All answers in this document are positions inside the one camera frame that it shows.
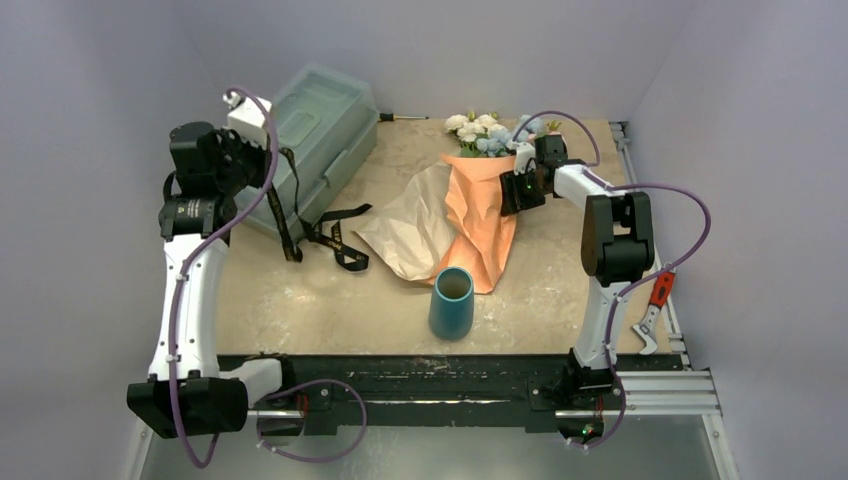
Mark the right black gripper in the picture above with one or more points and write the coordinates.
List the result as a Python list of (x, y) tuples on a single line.
[(515, 196)]

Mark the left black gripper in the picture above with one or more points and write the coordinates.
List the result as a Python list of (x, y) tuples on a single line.
[(229, 138)]

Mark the orange beige wrapping paper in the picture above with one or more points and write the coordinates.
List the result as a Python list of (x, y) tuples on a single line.
[(448, 215)]

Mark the translucent plastic storage box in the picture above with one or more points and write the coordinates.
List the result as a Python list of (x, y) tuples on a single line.
[(329, 121)]

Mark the black gold lettered ribbon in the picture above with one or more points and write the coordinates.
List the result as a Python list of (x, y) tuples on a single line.
[(326, 231)]

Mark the orange flower bouquet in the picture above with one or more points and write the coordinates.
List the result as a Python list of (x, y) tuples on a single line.
[(487, 136)]

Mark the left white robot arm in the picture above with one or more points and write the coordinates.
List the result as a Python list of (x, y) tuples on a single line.
[(186, 393)]

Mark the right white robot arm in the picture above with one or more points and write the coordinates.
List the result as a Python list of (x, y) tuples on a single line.
[(616, 250)]

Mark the teal ceramic vase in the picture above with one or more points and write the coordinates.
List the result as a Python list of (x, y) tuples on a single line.
[(451, 309)]

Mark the screwdriver at back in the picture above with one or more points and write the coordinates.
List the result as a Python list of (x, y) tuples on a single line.
[(392, 117)]

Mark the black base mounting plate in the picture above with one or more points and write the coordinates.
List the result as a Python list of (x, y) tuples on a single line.
[(537, 393)]

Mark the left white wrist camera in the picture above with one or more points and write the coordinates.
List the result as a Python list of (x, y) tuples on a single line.
[(246, 119)]

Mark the orange handled wrench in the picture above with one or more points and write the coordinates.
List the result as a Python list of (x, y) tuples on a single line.
[(645, 329)]

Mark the aluminium frame rail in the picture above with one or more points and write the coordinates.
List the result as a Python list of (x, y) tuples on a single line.
[(645, 393)]

